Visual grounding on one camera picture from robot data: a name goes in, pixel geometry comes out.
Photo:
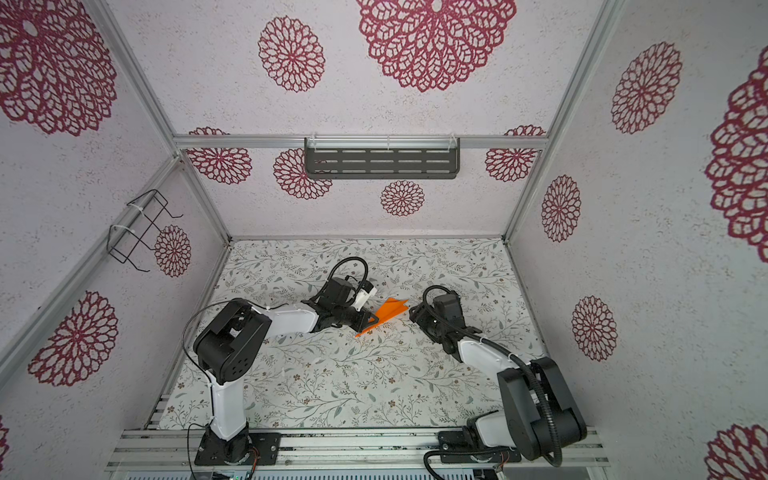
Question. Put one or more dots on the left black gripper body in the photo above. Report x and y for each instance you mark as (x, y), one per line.
(348, 315)

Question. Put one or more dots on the grey slotted wall shelf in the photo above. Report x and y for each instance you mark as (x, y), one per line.
(386, 159)

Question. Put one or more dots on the black wire wall basket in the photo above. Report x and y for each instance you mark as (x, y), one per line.
(126, 236)

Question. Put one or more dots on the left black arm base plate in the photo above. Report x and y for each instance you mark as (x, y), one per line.
(244, 449)

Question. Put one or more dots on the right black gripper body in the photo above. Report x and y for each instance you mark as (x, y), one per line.
(432, 328)

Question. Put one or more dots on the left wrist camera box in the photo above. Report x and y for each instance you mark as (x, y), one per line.
(342, 293)

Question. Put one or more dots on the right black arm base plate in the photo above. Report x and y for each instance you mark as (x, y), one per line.
(463, 446)

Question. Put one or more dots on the aluminium front rail frame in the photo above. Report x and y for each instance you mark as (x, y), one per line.
(155, 450)

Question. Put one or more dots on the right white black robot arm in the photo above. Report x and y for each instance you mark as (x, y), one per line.
(538, 417)

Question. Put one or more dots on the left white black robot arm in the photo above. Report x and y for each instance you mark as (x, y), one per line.
(228, 346)

